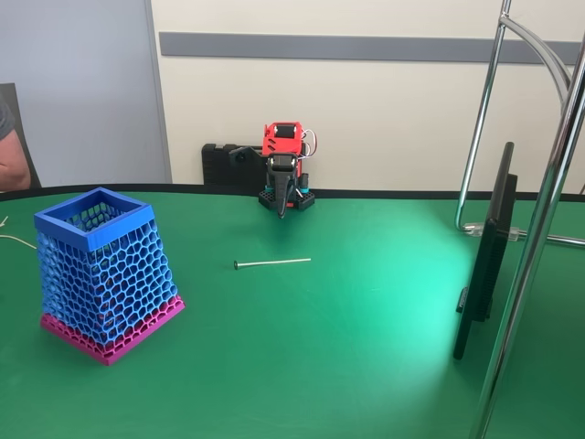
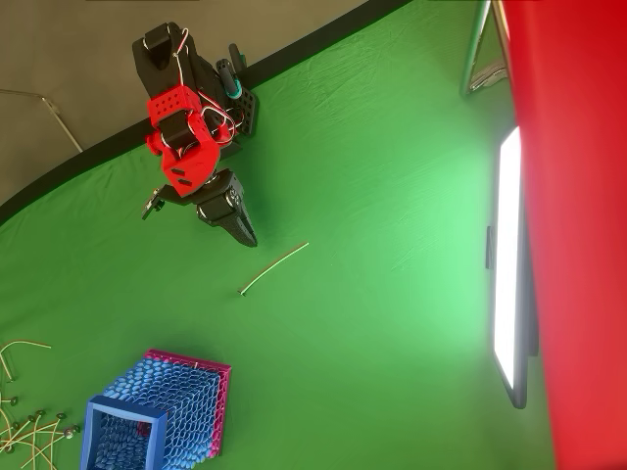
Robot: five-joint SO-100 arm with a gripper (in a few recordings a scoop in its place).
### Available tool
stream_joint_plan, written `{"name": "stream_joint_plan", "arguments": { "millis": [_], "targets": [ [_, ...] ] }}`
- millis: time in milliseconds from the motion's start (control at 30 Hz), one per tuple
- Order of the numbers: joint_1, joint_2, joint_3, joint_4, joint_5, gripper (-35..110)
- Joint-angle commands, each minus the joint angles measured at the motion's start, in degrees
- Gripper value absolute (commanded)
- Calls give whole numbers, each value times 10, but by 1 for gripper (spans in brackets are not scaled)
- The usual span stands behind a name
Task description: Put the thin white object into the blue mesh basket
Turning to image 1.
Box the grey wall rail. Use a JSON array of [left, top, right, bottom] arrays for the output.
[[158, 31, 585, 65]]

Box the black camera bracket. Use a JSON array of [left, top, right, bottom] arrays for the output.
[[228, 145, 266, 168]]

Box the clear plastic clip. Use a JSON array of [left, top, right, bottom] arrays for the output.
[[463, 221, 523, 241]]

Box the black plastic case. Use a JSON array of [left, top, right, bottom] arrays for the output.
[[202, 143, 267, 187]]

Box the black monitor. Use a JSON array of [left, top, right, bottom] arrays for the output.
[[452, 141, 520, 362]]

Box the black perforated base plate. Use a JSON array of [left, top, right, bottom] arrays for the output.
[[258, 187, 317, 211]]

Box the thin white stick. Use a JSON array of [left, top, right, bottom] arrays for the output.
[[233, 258, 313, 271]]

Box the chrome tube stand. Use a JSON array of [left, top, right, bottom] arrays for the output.
[[454, 0, 585, 439]]

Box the green table mat, black edge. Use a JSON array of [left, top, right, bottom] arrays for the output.
[[0, 182, 585, 439]]

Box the blue and magenta mesh basket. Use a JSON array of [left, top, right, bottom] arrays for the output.
[[34, 187, 187, 367]]

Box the red and white servo cable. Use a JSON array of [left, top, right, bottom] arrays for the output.
[[299, 129, 321, 159]]

